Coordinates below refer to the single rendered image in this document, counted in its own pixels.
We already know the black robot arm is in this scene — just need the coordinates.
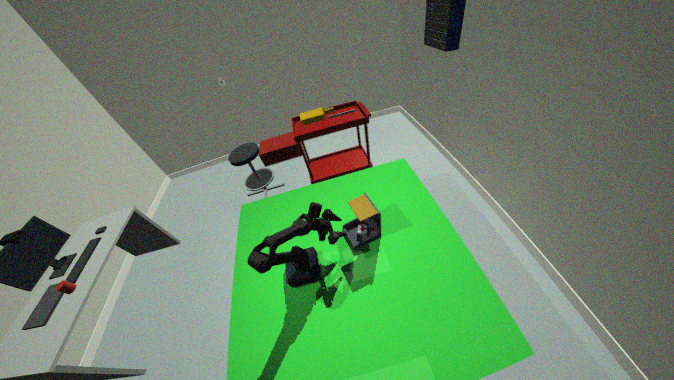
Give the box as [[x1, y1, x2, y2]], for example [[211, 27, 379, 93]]
[[248, 202, 322, 274]]

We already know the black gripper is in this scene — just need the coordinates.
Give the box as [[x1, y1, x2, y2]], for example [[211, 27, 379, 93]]
[[317, 209, 347, 244]]

